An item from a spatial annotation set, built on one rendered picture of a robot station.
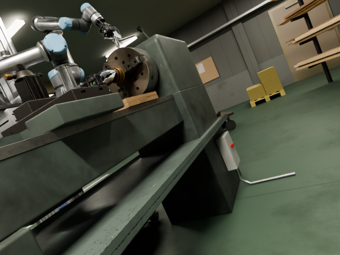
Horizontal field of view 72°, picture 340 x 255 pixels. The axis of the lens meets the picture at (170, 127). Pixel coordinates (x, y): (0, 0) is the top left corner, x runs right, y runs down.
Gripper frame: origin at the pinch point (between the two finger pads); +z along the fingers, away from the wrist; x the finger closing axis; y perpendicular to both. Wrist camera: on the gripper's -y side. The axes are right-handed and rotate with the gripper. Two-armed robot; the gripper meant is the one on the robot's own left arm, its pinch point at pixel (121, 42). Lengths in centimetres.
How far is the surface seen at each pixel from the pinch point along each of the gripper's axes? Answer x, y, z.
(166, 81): 4.1, 2.7, 41.6
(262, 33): 97, -644, 1
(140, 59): 7.6, 18.0, 25.8
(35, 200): -5, 108, 63
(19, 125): -21, 85, 31
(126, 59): 1.2, 18.2, 18.4
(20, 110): -17, 84, 27
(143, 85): -2.6, 18.2, 36.4
